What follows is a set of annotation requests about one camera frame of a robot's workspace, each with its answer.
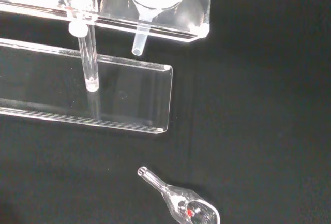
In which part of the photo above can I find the clear acrylic funnel stand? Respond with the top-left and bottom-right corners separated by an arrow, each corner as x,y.
0,0 -> 213,135

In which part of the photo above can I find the black cloth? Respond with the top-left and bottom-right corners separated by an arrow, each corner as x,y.
0,0 -> 331,224

